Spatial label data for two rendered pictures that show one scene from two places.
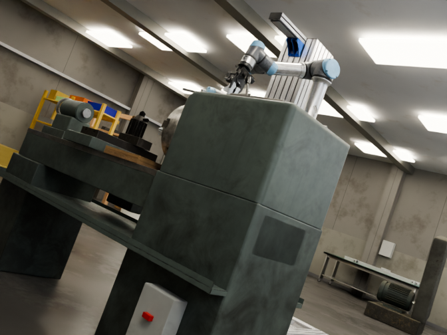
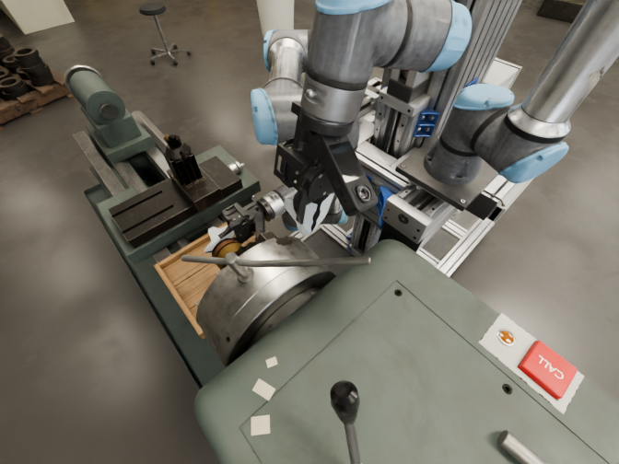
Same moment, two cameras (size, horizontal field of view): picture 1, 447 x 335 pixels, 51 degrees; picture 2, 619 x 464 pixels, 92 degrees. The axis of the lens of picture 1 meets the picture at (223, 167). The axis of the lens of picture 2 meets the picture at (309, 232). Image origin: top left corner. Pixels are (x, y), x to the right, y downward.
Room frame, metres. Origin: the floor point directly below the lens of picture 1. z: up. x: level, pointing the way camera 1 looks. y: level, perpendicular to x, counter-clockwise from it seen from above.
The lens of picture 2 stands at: (2.01, 0.07, 1.75)
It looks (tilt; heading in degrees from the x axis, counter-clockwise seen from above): 54 degrees down; 5
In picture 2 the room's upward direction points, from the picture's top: straight up
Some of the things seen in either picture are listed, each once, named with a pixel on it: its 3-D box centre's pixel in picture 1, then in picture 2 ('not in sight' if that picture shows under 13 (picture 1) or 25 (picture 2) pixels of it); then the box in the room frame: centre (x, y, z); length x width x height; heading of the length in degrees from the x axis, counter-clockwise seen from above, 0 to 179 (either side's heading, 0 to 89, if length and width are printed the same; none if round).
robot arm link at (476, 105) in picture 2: not in sight; (477, 116); (2.70, -0.29, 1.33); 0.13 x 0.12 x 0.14; 28
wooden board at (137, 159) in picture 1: (147, 164); (227, 266); (2.47, 0.38, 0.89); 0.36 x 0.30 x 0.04; 136
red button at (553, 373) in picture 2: not in sight; (546, 368); (2.14, -0.29, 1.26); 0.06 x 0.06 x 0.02; 46
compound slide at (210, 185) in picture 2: (134, 141); (194, 183); (2.74, 0.54, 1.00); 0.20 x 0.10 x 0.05; 46
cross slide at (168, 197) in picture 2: (120, 144); (179, 197); (2.71, 0.61, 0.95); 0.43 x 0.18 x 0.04; 136
